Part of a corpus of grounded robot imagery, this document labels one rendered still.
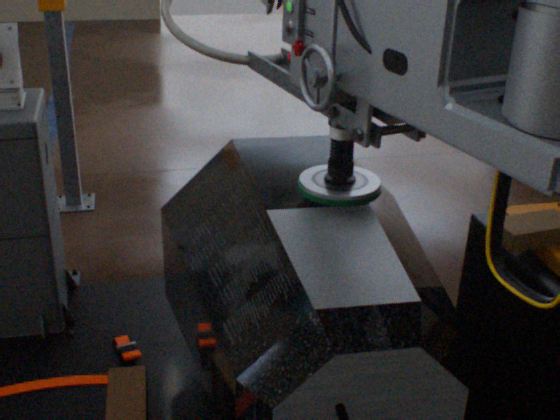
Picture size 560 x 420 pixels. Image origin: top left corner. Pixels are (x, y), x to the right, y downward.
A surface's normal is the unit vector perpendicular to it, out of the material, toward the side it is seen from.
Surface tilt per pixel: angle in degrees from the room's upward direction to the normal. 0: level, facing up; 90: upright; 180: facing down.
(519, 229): 0
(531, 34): 90
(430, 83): 90
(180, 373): 0
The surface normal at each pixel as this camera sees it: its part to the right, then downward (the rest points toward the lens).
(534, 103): -0.74, 0.28
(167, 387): 0.03, -0.90
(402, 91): -0.89, 0.18
